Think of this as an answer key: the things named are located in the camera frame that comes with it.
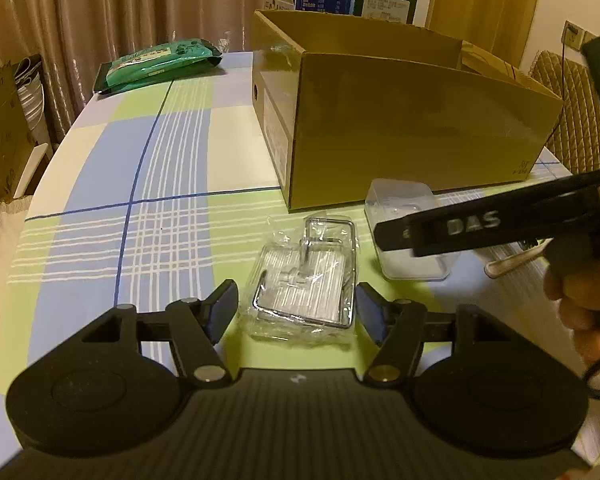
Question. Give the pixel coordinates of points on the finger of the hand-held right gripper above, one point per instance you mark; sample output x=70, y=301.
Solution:
x=395, y=232

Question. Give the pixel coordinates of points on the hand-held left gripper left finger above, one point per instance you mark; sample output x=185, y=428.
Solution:
x=220, y=310

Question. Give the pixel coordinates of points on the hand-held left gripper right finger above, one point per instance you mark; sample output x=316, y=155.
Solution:
x=372, y=316

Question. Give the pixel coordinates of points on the clear plastic box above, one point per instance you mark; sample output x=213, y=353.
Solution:
x=400, y=195

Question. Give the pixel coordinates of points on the white device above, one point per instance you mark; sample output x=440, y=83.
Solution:
x=510, y=262

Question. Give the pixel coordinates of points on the brown cardboard box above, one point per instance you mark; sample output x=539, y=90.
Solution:
x=405, y=125

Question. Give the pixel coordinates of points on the checked cloth covered desktop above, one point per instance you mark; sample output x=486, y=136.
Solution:
x=170, y=160

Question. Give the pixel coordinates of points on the person's right hand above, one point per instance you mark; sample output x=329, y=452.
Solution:
x=580, y=315

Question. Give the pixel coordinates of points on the chair with quilted cover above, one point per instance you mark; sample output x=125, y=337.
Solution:
x=575, y=110

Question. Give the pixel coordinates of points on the yellow curtain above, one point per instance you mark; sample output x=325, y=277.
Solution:
x=485, y=5

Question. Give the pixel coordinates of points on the cream tablecloth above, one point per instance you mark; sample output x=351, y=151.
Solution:
x=0, y=320

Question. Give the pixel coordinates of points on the white board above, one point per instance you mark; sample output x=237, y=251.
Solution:
x=32, y=170

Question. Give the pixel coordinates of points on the green wipes packet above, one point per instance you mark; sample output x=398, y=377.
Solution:
x=160, y=62

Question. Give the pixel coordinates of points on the stack of white buckets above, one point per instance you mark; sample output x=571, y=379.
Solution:
x=32, y=100

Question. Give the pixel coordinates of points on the open brown cardboard carton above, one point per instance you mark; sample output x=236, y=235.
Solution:
x=2, y=130

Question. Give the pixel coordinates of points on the brown curtain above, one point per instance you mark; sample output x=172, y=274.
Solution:
x=130, y=10

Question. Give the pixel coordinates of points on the wall socket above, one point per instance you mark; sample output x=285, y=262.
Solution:
x=577, y=35

